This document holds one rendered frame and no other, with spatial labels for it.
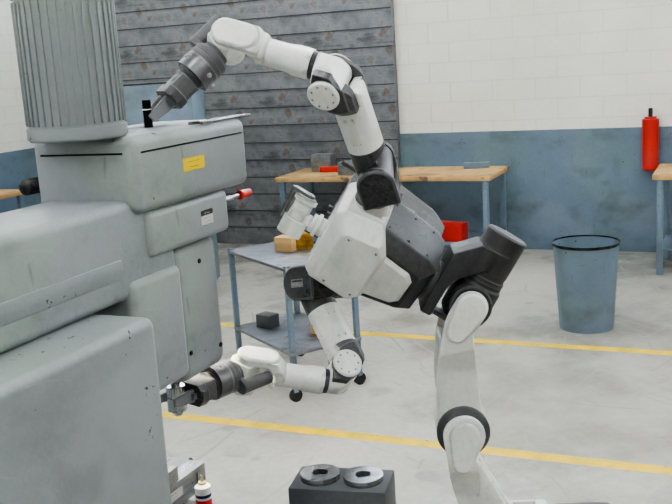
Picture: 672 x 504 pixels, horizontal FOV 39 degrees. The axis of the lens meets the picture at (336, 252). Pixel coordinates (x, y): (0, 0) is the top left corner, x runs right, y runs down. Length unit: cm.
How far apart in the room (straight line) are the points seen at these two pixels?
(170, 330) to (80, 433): 47
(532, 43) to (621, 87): 95
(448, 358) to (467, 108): 730
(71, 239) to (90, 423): 35
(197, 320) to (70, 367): 62
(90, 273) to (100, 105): 33
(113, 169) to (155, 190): 10
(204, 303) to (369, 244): 44
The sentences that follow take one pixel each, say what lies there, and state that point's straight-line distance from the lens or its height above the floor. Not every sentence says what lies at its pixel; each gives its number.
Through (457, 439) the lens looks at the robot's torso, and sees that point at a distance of 256.
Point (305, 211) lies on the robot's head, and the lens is 244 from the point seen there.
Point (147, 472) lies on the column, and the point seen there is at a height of 127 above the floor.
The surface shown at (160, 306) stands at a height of 153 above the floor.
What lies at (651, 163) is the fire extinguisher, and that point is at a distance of 927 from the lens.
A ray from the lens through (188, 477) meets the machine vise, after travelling 257.
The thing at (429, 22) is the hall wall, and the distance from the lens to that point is 978.
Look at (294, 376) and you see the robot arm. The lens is 246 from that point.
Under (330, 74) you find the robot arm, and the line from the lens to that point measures 217.
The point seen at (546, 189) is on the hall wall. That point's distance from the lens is 959.
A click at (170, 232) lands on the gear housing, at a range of 206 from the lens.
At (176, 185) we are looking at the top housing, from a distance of 206.
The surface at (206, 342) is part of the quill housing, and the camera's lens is 224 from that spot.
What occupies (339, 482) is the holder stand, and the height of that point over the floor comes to 109.
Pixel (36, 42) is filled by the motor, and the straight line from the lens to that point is 193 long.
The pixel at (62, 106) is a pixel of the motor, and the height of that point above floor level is 196.
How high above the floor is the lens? 202
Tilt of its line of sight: 12 degrees down
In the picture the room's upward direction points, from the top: 4 degrees counter-clockwise
